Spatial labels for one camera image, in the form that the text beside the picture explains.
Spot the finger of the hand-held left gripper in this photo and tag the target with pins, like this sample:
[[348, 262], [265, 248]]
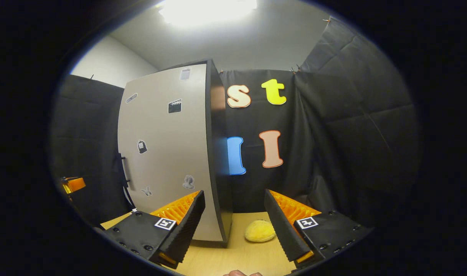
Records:
[[75, 184]]

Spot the dark grey cabinet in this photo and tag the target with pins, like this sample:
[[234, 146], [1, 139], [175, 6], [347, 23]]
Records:
[[220, 153]]

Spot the ceiling light panel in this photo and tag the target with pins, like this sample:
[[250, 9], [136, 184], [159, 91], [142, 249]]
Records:
[[208, 9]]

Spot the black backdrop cloth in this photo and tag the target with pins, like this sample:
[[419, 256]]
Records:
[[352, 134]]

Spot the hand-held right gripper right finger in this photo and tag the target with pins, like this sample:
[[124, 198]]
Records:
[[283, 232]]

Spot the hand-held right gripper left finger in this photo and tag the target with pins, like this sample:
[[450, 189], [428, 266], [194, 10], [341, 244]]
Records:
[[188, 228]]

